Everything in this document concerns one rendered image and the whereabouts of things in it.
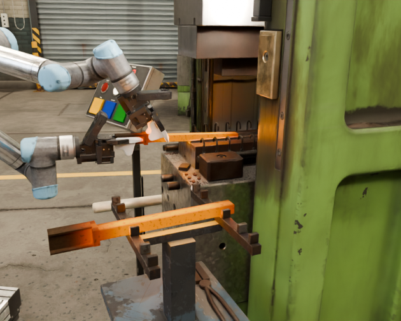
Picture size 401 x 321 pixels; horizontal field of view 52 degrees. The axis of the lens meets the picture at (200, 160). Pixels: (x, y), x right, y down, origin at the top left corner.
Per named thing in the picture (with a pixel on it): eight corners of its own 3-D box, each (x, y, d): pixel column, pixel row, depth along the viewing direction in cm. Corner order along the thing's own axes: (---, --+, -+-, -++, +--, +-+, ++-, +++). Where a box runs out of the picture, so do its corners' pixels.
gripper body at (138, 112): (133, 126, 136) (114, 95, 131) (155, 113, 137) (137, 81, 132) (138, 132, 129) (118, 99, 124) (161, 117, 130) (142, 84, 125)
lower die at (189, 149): (195, 169, 135) (195, 144, 133) (178, 151, 153) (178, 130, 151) (305, 157, 149) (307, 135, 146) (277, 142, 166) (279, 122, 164)
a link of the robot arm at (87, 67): (55, 69, 124) (81, 55, 119) (78, 65, 134) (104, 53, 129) (65, 93, 125) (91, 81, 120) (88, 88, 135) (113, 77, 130)
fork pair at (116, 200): (116, 213, 94) (116, 205, 93) (111, 204, 99) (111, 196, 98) (208, 197, 103) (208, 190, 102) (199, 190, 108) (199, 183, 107)
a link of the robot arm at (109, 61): (97, 45, 127) (118, 34, 123) (116, 76, 131) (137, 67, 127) (84, 55, 120) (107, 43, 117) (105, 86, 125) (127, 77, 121)
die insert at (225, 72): (221, 76, 133) (222, 57, 131) (213, 73, 139) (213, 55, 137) (302, 74, 142) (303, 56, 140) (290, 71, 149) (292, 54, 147)
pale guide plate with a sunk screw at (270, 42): (270, 99, 107) (275, 31, 102) (255, 93, 115) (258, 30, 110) (278, 99, 108) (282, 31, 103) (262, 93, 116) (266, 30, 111)
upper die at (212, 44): (196, 58, 124) (196, 25, 121) (177, 54, 142) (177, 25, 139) (315, 57, 137) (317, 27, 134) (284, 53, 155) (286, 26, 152)
